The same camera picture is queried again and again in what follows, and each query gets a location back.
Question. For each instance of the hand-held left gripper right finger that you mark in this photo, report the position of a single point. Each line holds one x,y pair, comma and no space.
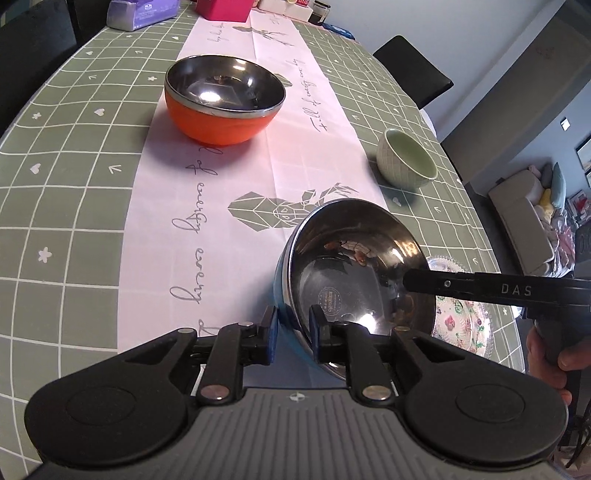
315,334

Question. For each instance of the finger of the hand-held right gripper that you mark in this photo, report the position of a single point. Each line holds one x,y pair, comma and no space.
438,284

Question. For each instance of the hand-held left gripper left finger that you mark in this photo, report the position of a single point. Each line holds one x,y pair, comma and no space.
272,337

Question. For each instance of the large glass plate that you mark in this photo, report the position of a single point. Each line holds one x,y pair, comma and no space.
445,263

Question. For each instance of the blue steel bowl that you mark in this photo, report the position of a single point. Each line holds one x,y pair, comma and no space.
351,258

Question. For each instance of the green ceramic bowl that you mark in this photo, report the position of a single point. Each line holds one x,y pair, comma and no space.
399,161

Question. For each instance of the orange steel bowl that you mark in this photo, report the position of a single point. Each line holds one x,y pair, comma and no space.
217,124

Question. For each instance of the person's right hand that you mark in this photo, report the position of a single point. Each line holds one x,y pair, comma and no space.
538,360

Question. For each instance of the colourful clothes pile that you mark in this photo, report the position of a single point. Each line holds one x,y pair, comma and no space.
561,240

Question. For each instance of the beige sofa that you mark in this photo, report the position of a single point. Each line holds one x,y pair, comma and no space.
512,207

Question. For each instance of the yellow cushion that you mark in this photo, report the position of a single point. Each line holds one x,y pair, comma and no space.
545,201

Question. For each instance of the teal cushion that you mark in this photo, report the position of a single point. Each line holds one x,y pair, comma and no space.
558,184

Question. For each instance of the grey cushion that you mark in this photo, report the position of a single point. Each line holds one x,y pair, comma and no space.
546,177

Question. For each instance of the pink plush toy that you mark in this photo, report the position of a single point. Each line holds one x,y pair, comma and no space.
535,170

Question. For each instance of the framed blue picture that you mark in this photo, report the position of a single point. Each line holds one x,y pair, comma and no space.
584,157

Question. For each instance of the white cloth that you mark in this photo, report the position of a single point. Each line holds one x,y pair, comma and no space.
430,124

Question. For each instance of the pink deer-print table runner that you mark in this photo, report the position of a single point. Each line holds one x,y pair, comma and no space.
207,184

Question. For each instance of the green checked tablecloth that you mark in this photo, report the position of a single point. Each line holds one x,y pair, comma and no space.
69,161

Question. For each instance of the flat blue pack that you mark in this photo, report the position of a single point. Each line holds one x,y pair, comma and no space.
340,30

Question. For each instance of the dark glass jar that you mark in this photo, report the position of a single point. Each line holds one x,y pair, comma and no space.
321,11

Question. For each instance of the white condiment box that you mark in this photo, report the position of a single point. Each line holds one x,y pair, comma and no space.
286,8

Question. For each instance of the pink box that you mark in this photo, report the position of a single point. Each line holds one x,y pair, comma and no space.
221,8

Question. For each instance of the purple tissue pack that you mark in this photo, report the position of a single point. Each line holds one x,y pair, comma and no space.
138,14

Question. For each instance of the wall light switch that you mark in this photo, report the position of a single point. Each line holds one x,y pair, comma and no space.
565,123

